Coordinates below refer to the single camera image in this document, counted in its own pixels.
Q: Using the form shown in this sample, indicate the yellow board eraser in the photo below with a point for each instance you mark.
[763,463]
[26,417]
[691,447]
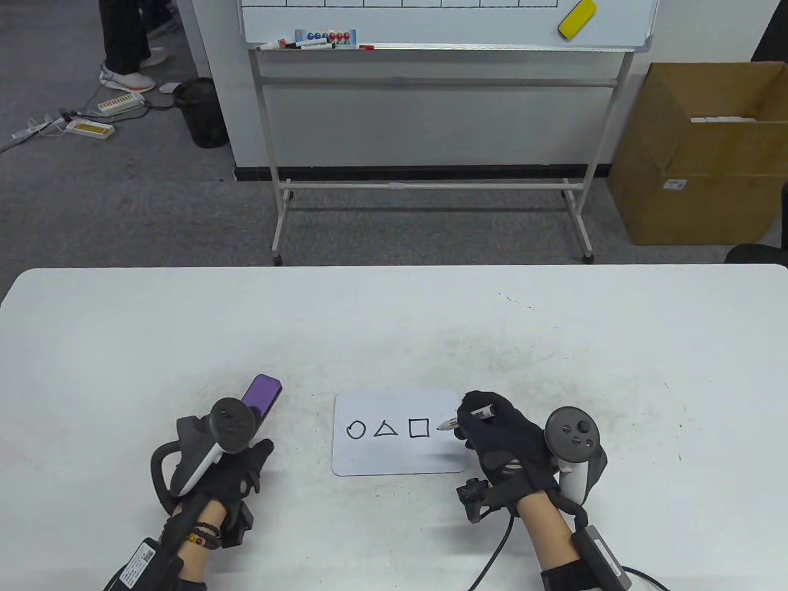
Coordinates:
[577,20]

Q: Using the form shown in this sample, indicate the black labelled wrist box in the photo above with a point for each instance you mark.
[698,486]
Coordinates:
[603,560]
[138,566]

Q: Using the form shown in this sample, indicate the grey handheld controller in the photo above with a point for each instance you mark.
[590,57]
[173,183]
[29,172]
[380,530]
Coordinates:
[572,434]
[231,425]

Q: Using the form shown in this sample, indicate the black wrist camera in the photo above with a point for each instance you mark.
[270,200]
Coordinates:
[239,526]
[473,495]

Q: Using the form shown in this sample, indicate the pack of coloured magnets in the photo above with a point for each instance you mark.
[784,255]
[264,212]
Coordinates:
[326,36]

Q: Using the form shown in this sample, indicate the purple black eraser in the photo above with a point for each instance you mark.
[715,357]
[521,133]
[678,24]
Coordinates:
[265,391]

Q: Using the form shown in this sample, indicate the person's left forearm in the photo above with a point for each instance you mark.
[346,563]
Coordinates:
[200,563]

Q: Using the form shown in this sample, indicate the small white adapter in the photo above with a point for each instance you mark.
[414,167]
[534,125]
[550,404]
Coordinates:
[170,87]

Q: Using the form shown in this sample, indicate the black mesh trash bin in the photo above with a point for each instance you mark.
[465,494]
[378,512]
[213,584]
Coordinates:
[200,114]

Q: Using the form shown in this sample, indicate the row of small white boxes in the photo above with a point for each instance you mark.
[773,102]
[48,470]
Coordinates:
[723,119]

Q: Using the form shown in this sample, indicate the person's right forearm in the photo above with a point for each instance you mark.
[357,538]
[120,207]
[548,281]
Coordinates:
[548,535]

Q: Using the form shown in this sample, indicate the large standing whiteboard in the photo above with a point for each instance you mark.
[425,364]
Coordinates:
[431,24]

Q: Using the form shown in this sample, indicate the person's right hand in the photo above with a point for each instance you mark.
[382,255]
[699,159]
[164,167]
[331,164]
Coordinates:
[511,443]

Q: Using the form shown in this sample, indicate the white yellow power strip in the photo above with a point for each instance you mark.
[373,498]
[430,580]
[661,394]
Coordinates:
[120,103]
[89,128]

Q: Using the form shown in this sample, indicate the person's left hand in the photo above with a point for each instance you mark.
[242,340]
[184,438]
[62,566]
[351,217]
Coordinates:
[237,477]

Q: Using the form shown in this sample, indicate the black white labelled marker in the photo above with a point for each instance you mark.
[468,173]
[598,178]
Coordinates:
[448,424]

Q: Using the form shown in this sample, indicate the black door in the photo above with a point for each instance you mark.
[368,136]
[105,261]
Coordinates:
[774,31]

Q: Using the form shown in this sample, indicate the brown cardboard box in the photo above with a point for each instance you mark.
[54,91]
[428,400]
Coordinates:
[695,203]

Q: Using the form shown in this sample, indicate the small white whiteboard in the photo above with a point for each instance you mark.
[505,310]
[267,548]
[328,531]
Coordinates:
[394,455]

